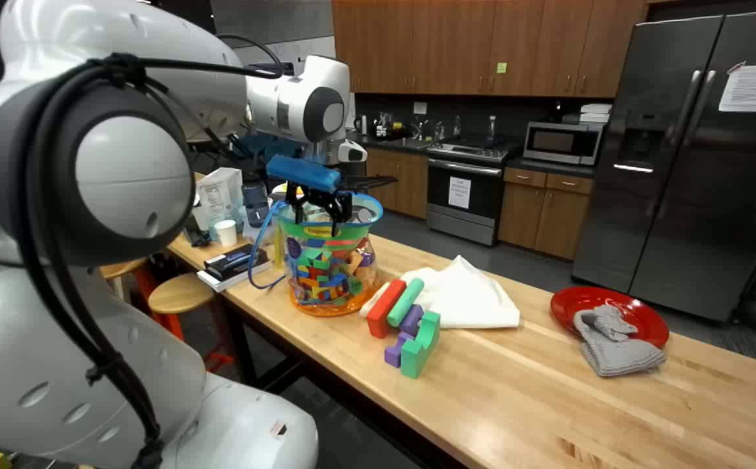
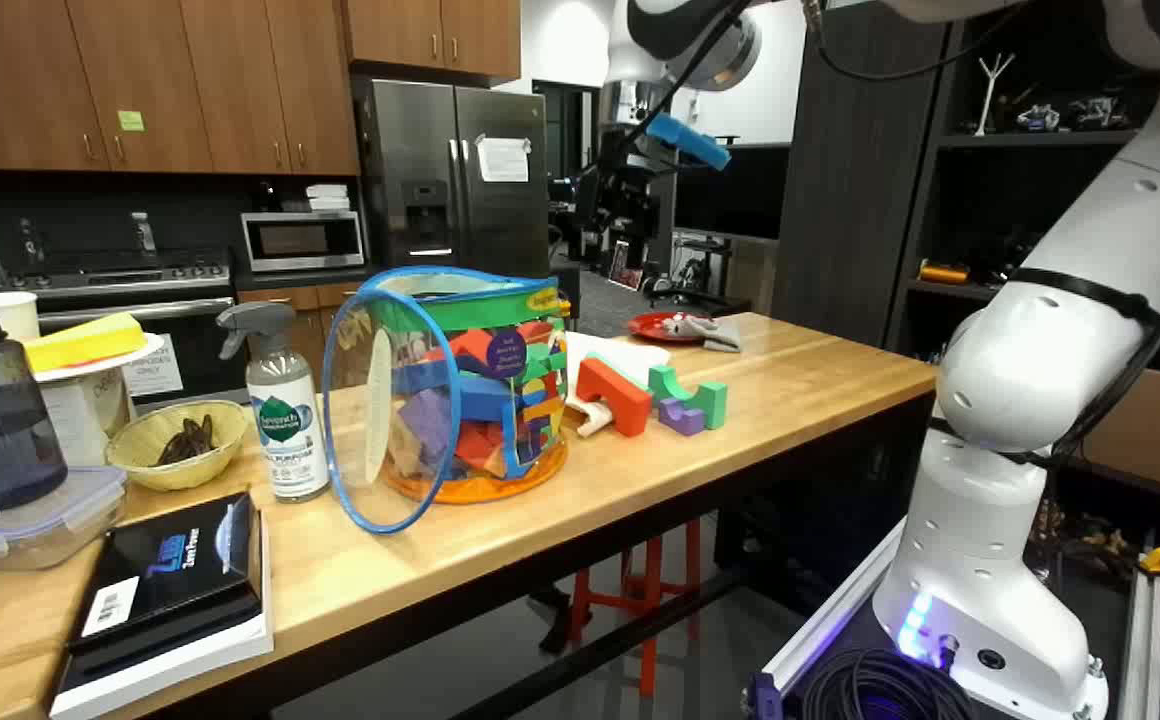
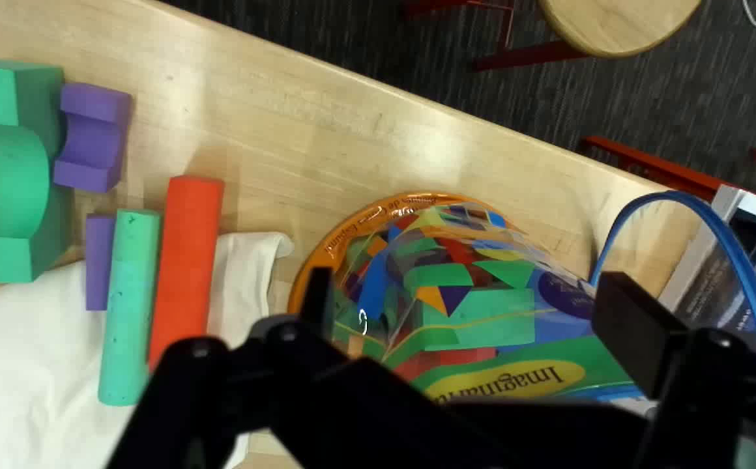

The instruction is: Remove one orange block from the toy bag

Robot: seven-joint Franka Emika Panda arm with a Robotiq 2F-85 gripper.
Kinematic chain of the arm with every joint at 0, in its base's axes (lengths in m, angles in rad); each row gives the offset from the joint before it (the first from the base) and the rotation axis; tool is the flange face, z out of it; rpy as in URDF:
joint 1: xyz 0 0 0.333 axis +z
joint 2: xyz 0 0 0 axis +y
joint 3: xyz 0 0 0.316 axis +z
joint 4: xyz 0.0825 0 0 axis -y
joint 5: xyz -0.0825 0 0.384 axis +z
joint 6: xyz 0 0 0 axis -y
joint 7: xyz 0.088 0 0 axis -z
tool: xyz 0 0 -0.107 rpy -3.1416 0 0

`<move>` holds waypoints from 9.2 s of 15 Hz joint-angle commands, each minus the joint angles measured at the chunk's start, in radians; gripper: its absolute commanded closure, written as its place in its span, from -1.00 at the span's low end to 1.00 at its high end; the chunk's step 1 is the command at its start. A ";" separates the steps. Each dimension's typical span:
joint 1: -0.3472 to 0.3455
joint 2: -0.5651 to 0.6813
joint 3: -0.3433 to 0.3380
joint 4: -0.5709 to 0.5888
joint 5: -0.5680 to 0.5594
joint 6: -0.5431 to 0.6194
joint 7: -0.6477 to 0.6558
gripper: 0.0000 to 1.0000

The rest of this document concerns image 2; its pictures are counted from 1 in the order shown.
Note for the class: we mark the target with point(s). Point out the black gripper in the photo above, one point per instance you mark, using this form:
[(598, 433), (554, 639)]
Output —
[(621, 192)]

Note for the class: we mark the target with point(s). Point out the long orange toy block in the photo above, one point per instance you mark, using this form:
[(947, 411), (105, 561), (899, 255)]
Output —
[(475, 344)]

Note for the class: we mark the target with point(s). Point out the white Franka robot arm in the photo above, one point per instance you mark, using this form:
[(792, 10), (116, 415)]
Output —
[(1005, 363)]

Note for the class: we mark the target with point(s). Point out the round purple toy block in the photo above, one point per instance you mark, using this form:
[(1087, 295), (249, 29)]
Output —
[(507, 353)]

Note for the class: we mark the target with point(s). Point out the green notched toy block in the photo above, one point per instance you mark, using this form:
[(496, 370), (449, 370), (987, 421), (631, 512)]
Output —
[(692, 397)]

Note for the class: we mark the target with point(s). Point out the natural wood toy block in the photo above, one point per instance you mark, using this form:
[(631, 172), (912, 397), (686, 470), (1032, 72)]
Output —
[(590, 421)]

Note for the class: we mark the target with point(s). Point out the small purple toy block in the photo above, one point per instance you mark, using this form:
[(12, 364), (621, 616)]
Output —
[(680, 416)]

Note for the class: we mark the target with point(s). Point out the blue toy block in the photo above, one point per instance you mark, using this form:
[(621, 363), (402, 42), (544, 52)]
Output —
[(485, 397)]

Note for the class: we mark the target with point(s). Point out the clear toy bag blue rim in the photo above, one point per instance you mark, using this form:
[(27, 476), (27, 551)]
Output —
[(423, 401)]

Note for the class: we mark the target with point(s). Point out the short orange toy block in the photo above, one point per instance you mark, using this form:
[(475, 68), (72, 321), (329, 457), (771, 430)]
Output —
[(483, 449)]

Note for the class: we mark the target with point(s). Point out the white paper on refrigerator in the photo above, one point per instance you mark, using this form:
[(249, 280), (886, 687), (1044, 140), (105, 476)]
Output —
[(500, 160)]

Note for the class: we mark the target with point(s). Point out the red plate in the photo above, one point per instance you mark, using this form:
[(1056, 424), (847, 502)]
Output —
[(657, 324)]

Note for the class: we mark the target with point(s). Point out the white cloth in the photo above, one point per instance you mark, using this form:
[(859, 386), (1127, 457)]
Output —
[(613, 349)]

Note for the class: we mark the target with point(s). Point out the grey crumpled cloth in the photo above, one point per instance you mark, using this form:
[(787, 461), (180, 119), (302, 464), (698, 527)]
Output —
[(702, 328)]

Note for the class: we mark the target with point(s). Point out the small white box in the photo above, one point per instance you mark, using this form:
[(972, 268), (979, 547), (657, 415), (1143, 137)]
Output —
[(329, 197)]

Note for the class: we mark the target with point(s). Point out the silver microwave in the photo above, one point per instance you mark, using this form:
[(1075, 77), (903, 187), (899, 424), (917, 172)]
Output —
[(302, 243)]

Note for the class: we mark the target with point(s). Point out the small orange object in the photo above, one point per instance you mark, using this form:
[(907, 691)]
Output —
[(943, 272)]

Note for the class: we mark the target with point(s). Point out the black shelving unit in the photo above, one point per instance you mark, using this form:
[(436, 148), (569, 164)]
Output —
[(964, 200)]

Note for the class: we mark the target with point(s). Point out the white branching figurine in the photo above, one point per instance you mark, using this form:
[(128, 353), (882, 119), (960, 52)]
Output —
[(993, 80)]

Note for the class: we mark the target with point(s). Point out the red metal stool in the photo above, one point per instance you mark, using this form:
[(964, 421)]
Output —
[(643, 587)]

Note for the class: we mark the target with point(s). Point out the clear spray bottle green label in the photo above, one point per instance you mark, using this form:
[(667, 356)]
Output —
[(286, 424)]

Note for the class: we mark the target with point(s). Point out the green sticker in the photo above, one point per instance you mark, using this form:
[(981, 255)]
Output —
[(132, 121)]

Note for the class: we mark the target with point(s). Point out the brown clump in bowl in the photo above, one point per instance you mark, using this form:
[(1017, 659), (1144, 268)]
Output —
[(186, 438)]

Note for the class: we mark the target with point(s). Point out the black stove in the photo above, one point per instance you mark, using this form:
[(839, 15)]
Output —
[(127, 280)]

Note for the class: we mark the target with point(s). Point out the yellow bowl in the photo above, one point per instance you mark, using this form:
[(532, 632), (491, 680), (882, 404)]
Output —
[(180, 461)]

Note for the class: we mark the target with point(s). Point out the white plate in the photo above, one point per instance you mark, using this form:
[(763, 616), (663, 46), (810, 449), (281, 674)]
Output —
[(132, 363)]

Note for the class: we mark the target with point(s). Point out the yellow sponge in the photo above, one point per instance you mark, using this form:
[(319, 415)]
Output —
[(82, 343)]

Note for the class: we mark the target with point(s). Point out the white pot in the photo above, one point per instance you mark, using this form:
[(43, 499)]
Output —
[(87, 415)]

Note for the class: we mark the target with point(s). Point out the black and white book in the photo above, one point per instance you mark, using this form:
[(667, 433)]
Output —
[(165, 587)]

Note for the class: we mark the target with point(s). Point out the clear plastic storage container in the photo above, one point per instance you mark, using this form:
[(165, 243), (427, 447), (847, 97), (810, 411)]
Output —
[(33, 522)]

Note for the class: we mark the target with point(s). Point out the narrow wooden wall cabinets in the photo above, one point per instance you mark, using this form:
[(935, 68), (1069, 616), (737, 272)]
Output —
[(433, 33)]

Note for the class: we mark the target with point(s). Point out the white aluminium rail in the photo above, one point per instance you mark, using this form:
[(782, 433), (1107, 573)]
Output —
[(823, 625)]

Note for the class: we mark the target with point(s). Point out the wide wooden wall cabinets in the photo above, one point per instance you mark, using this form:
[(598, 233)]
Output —
[(140, 65)]

